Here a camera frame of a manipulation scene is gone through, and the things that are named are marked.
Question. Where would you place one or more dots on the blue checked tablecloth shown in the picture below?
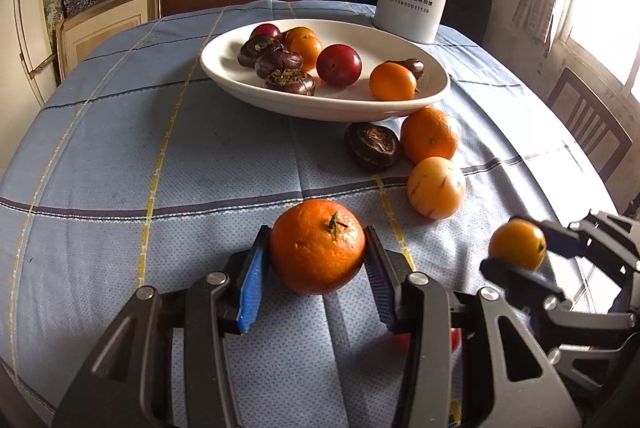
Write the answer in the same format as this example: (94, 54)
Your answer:
(150, 158)

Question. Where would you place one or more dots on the bright white framed window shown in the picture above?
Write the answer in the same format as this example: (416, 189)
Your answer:
(607, 3)

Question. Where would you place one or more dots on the large dark water chestnut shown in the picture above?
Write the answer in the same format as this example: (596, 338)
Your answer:
(412, 67)

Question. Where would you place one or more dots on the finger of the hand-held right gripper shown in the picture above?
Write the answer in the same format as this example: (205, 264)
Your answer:
(520, 280)
(560, 240)

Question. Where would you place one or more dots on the small red plum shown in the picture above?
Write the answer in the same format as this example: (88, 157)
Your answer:
(454, 339)

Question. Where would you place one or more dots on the orange mandarin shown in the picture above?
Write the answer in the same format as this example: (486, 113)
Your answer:
(430, 134)
(315, 253)

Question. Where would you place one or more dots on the small smooth orange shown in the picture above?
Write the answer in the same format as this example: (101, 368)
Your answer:
(299, 34)
(517, 243)
(392, 81)
(306, 52)

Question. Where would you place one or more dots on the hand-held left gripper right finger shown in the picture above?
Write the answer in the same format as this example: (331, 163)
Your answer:
(377, 293)

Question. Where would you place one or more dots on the light wooden picture frame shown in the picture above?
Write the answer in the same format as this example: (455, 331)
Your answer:
(100, 28)

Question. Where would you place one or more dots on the pale yellow round fruit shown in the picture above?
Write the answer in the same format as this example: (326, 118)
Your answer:
(436, 188)

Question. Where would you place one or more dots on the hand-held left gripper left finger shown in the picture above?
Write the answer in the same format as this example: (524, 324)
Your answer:
(252, 288)

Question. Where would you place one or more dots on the white oval plate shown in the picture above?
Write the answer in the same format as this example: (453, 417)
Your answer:
(345, 103)

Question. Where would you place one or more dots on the dark wooden chair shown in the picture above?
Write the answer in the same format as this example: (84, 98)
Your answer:
(590, 123)

